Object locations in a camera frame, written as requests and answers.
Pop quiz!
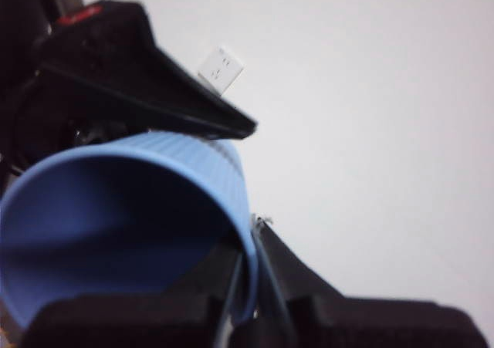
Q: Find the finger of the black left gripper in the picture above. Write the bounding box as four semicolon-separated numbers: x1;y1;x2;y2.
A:
36;1;259;140

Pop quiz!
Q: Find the blue ribbed plastic cup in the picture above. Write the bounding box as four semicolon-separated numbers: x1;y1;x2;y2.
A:
0;130;260;330

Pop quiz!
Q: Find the white wall socket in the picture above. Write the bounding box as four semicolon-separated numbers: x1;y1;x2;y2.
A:
195;46;246;94

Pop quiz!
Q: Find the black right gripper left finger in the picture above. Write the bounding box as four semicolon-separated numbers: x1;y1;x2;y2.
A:
19;245;243;348

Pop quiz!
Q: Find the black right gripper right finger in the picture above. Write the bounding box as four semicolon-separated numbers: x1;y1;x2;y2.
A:
252;217;490;348

